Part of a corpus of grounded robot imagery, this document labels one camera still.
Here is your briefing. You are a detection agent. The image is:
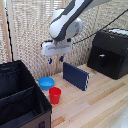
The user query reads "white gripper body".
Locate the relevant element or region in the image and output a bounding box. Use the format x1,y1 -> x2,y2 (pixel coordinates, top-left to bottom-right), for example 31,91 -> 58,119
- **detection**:
41,38 -> 74,57

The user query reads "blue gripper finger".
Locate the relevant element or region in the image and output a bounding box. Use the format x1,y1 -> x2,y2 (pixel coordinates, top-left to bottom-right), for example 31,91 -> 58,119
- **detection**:
48,57 -> 53,66
59,55 -> 65,64

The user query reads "light blue bowl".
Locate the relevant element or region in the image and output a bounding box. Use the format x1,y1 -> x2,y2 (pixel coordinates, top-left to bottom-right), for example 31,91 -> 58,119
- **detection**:
37,76 -> 56,91

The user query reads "red plastic cup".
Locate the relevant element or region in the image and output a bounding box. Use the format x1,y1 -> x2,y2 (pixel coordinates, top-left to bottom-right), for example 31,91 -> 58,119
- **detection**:
48,87 -> 63,105

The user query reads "dark blue rectangular block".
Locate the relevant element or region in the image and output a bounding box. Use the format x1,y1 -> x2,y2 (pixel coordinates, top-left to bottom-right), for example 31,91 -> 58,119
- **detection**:
62,61 -> 90,92

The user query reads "black fabric storage bin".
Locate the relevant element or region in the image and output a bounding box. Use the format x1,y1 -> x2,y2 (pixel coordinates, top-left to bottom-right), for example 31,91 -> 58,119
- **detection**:
0,60 -> 53,128

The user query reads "black hard case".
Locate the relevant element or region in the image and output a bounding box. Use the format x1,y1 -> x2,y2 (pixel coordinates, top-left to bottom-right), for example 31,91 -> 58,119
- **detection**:
87,29 -> 128,80

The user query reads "white object on case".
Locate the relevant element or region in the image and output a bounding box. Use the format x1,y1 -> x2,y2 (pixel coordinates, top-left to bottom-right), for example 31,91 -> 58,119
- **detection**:
108,28 -> 128,36

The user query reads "black cable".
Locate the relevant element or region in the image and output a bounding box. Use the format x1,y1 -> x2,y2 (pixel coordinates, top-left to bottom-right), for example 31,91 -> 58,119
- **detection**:
72,9 -> 128,45

